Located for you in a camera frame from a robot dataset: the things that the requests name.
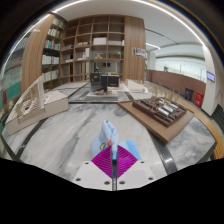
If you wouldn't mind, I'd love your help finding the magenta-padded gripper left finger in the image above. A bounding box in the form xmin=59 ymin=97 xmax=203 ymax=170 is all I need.
xmin=72 ymin=145 xmax=115 ymax=192

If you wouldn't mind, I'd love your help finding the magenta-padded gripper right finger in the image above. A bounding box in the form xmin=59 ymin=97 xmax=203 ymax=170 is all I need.
xmin=114 ymin=145 xmax=157 ymax=192

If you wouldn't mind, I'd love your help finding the light blue towel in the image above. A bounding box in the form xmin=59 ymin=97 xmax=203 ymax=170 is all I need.
xmin=89 ymin=119 xmax=143 ymax=162

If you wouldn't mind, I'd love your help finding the brown model on wooden board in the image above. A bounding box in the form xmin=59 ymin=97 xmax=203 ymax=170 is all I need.
xmin=117 ymin=84 xmax=195 ymax=145

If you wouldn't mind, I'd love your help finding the small white building model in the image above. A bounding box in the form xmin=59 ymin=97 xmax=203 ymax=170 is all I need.
xmin=125 ymin=78 xmax=149 ymax=94

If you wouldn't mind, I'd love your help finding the white model on beige base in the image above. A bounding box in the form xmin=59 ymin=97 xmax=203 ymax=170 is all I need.
xmin=4 ymin=75 xmax=70 ymax=136

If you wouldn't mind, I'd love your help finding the dark bin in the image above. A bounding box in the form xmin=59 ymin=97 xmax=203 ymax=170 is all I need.
xmin=184 ymin=87 xmax=194 ymax=102

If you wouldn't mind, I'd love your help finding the red bin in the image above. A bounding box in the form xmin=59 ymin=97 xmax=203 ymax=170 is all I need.
xmin=194 ymin=91 xmax=205 ymax=108

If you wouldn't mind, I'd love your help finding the dark bookshelf with books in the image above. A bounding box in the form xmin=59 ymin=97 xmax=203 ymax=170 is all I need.
xmin=41 ymin=16 xmax=67 ymax=91

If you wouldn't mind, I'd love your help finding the tall bookcase with colourful books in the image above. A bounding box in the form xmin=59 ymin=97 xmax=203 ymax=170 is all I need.
xmin=0 ymin=34 xmax=29 ymax=111

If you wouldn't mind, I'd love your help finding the open wooden shelf unit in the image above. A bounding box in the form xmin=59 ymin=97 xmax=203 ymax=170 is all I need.
xmin=59 ymin=14 xmax=126 ymax=84

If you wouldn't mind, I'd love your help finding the curved ceiling light strip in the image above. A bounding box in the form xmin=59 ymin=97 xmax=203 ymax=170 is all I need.
xmin=0 ymin=0 xmax=206 ymax=78

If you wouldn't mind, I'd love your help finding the wall poster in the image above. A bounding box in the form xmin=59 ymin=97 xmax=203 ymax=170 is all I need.
xmin=132 ymin=47 xmax=148 ymax=59

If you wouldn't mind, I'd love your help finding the wall screen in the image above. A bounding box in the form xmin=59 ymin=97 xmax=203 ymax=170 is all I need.
xmin=206 ymin=70 xmax=216 ymax=83

